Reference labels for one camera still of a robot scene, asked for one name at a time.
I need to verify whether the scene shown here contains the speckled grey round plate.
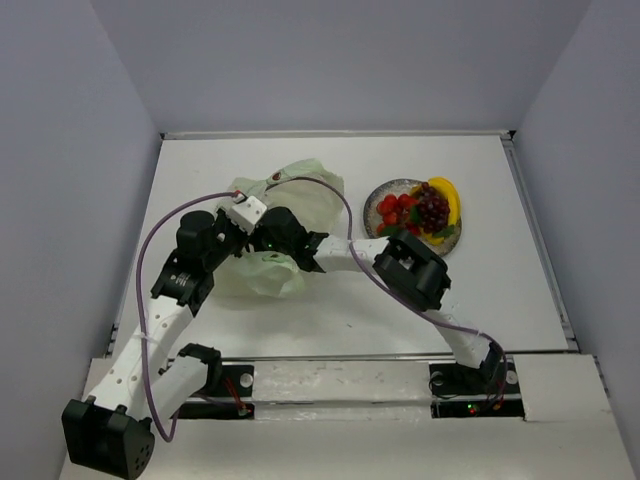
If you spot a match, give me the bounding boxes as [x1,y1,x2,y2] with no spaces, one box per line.
[363,179,461,256]

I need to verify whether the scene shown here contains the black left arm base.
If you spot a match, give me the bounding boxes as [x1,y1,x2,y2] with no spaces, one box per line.
[178,363,255,420]

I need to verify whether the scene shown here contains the green printed plastic bag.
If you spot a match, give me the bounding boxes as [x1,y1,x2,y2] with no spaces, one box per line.
[213,159,344,299]

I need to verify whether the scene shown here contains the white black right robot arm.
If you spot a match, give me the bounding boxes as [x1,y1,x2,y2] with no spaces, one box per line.
[249,207,506,399]

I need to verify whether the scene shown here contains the dark red fake cherries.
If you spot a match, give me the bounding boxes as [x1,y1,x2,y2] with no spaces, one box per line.
[417,182,450,234]

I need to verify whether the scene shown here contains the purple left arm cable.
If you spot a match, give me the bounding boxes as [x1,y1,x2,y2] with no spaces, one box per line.
[135,192,246,444]

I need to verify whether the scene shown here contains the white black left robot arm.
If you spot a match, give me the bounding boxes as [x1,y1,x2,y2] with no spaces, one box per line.
[62,207,264,479]

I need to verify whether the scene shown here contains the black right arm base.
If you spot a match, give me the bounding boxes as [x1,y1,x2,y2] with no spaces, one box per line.
[428,361,525,419]

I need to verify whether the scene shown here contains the red fake fruit bunch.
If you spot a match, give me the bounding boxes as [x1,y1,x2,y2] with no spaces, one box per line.
[376,194,421,237]

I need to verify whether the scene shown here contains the yellow fake banana bunch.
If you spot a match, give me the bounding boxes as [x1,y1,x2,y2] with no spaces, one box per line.
[407,177,462,247]

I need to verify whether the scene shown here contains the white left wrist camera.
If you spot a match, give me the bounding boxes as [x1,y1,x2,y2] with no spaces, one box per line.
[226,196,268,235]

